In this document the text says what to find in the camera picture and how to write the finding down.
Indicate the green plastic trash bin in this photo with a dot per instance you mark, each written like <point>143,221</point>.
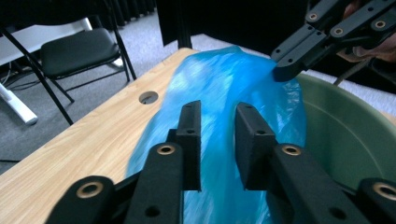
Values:
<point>342,130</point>

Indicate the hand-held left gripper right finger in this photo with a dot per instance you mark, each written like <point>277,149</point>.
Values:
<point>253,155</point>

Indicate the black folding chair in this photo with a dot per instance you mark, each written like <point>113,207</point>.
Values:
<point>77,49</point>

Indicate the black metal stand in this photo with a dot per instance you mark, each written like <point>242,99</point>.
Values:
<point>184,31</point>

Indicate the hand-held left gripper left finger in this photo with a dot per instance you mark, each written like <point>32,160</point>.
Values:
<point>191,149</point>

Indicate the blue bucket with plastic liner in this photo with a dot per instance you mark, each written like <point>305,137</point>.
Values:
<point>218,81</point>

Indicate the black pleated curtain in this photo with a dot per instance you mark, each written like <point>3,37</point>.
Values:
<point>130,9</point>

